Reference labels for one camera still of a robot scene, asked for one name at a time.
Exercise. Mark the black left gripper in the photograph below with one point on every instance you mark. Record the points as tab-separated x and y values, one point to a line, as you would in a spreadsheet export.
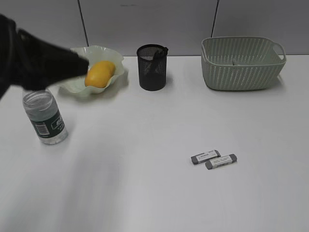
32	63

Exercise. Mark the clear water bottle green label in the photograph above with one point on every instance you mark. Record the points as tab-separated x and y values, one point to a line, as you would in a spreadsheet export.
44	115

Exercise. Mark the yellow mango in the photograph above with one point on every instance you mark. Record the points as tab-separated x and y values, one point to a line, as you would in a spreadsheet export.
100	74

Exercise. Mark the black marker pen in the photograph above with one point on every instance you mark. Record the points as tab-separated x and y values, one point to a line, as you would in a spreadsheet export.
161	53
151	67

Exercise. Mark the grey white eraser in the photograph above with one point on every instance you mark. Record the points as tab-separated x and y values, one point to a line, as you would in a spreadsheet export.
221	161
205	156

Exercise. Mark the translucent green wavy plate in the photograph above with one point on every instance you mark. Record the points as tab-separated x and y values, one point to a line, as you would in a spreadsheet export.
94	54

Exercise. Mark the black mesh pen holder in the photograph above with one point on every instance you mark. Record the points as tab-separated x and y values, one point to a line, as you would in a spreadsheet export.
157	80

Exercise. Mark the light green plastic basket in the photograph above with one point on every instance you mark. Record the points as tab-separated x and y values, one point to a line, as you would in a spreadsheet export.
260	62

